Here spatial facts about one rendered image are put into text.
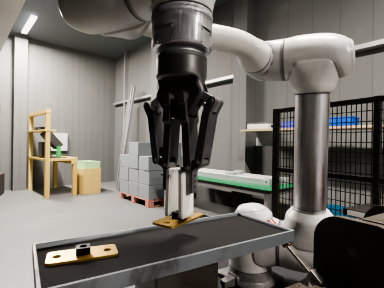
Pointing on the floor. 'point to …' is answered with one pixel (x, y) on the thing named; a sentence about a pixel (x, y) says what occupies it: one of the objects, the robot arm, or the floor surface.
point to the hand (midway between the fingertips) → (179, 192)
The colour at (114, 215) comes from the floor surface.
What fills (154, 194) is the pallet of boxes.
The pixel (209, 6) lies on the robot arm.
